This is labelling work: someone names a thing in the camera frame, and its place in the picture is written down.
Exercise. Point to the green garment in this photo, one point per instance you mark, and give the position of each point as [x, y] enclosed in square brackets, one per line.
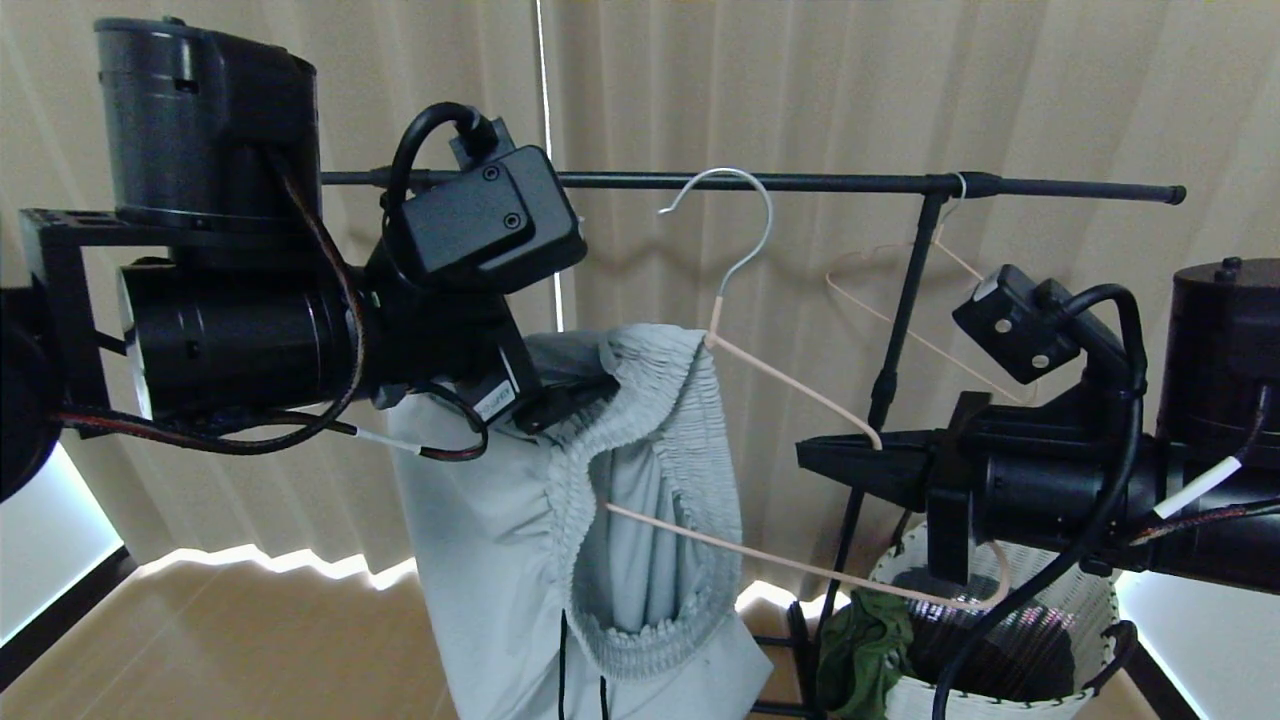
[860, 650]

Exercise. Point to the pink clothes hanger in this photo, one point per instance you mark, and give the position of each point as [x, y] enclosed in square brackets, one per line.
[717, 320]
[870, 309]

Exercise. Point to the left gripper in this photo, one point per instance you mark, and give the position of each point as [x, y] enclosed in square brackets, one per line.
[250, 335]

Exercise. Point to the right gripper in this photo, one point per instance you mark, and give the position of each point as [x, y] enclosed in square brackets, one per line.
[1040, 490]

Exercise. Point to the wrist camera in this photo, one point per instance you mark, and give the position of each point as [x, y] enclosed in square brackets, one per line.
[490, 220]
[1015, 325]

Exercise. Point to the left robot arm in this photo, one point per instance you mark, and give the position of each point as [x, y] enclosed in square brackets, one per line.
[200, 120]

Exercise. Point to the beige curtain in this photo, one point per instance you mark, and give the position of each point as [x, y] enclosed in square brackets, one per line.
[900, 80]

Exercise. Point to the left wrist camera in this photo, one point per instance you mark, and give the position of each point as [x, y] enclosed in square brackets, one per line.
[490, 220]

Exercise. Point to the black clothes rack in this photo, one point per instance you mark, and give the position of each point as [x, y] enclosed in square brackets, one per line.
[850, 183]

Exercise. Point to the white laundry basket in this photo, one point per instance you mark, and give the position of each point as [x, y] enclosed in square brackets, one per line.
[1090, 600]

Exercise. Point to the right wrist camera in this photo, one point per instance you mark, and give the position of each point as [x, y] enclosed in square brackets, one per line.
[1015, 325]

